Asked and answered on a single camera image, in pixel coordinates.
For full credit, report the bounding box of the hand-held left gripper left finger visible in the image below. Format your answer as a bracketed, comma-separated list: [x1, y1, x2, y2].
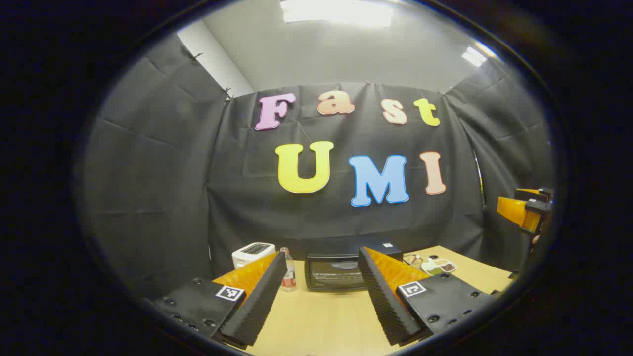
[151, 251, 288, 348]

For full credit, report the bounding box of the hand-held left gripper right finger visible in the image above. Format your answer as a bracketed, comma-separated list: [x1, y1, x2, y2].
[357, 246, 495, 347]

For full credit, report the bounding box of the black electric oven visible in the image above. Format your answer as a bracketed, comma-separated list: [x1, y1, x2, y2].
[304, 241, 404, 292]

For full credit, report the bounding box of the clear bottle with red label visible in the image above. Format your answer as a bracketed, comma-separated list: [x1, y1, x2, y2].
[280, 247, 297, 292]

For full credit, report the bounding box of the white toaster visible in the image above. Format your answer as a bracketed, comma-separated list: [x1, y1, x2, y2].
[231, 242, 276, 270]

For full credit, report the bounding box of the white divided dish of beans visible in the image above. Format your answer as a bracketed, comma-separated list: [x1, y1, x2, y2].
[422, 257, 458, 276]

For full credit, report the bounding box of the black backdrop cloth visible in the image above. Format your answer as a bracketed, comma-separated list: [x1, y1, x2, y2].
[74, 32, 554, 297]

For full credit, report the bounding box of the small ceiling light panel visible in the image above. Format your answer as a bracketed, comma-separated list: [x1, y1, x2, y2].
[461, 45, 489, 68]

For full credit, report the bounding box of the large ceiling light panel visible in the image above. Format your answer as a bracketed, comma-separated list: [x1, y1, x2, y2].
[281, 0, 395, 28]

